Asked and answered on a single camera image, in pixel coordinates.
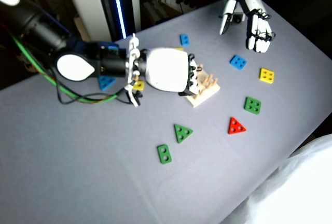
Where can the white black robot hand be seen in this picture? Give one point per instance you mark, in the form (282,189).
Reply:
(255,3)
(166,68)

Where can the yellow rectangle two-hole block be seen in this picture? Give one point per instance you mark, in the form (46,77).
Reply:
(137,88)
(179,49)

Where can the blue rectangle two-hole block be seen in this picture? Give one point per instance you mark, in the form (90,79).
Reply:
(184,40)

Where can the wooden peg board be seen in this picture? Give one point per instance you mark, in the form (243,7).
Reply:
(207,91)

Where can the blue square four-hole block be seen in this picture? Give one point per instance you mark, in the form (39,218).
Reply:
(238,62)

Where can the blue triangle three-hole block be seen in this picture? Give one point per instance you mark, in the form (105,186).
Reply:
(105,84)

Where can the green triangle three-hole block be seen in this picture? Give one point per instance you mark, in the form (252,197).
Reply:
(182,132)

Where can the yellow square four-hole block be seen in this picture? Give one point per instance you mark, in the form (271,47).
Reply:
(267,75)

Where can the green rectangle two-hole block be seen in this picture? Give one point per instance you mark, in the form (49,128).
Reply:
(164,154)

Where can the red triangle three-hole block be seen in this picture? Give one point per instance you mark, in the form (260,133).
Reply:
(236,126)

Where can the green square four-hole block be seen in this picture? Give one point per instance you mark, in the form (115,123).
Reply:
(252,105)

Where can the white column with blue light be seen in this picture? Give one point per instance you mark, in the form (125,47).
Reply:
(103,3)

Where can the grey tablecloth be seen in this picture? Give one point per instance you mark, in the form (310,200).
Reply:
(103,169)

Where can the small grey camera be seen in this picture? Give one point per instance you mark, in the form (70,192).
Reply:
(237,17)

